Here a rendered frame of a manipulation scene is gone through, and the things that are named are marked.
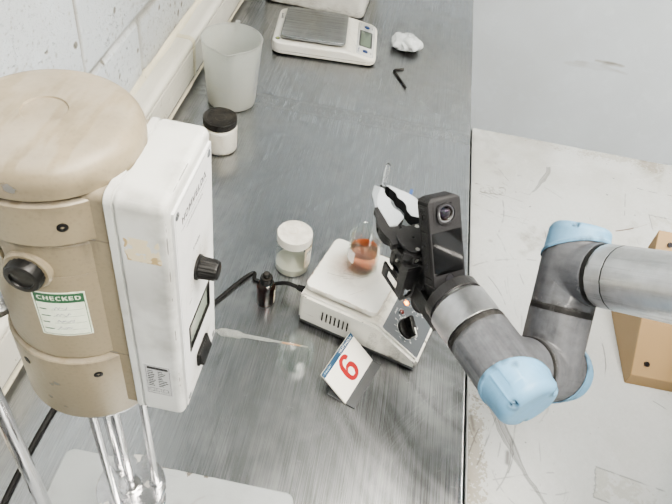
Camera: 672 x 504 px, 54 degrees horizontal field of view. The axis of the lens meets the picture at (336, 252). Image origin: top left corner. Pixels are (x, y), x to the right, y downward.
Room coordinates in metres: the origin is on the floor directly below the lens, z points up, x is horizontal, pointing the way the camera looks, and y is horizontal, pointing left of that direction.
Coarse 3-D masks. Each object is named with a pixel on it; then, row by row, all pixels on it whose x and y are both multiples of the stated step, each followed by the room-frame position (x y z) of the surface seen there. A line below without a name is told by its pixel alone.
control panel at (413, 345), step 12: (396, 300) 0.67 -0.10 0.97; (408, 300) 0.69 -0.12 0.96; (396, 312) 0.65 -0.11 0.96; (408, 312) 0.67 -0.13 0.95; (384, 324) 0.62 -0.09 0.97; (396, 324) 0.63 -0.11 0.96; (420, 324) 0.66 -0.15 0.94; (396, 336) 0.62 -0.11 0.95; (420, 336) 0.64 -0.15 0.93; (408, 348) 0.61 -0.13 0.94; (420, 348) 0.62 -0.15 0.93
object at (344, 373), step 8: (352, 344) 0.60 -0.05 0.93; (344, 352) 0.58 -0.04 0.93; (352, 352) 0.59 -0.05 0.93; (360, 352) 0.60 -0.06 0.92; (344, 360) 0.57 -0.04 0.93; (352, 360) 0.58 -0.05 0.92; (360, 360) 0.59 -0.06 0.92; (368, 360) 0.60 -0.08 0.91; (336, 368) 0.56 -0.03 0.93; (344, 368) 0.56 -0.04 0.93; (352, 368) 0.57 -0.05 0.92; (360, 368) 0.58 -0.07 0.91; (328, 376) 0.54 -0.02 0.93; (336, 376) 0.54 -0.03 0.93; (344, 376) 0.55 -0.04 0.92; (352, 376) 0.56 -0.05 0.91; (336, 384) 0.53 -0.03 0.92; (344, 384) 0.54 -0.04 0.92; (352, 384) 0.55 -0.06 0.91; (344, 392) 0.53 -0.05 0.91
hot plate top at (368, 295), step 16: (336, 240) 0.76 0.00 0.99; (336, 256) 0.73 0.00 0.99; (384, 256) 0.74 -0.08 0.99; (320, 272) 0.69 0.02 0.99; (336, 272) 0.69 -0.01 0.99; (320, 288) 0.65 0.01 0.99; (336, 288) 0.66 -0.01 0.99; (352, 288) 0.66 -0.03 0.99; (368, 288) 0.67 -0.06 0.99; (384, 288) 0.68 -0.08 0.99; (352, 304) 0.63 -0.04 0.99; (368, 304) 0.64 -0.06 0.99
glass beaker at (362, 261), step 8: (360, 224) 0.73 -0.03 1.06; (368, 224) 0.74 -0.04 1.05; (352, 232) 0.72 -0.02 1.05; (360, 232) 0.73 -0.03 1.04; (368, 232) 0.74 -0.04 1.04; (352, 240) 0.70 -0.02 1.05; (376, 240) 0.73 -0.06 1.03; (352, 248) 0.70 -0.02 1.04; (360, 248) 0.69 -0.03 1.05; (368, 248) 0.69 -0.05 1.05; (376, 248) 0.69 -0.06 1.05; (352, 256) 0.69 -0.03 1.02; (360, 256) 0.69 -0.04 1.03; (368, 256) 0.69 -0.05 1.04; (376, 256) 0.70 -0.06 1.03; (352, 264) 0.69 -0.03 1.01; (360, 264) 0.69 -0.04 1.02; (368, 264) 0.69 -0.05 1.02; (376, 264) 0.70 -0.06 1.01; (352, 272) 0.69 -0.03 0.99; (360, 272) 0.69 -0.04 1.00; (368, 272) 0.69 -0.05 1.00
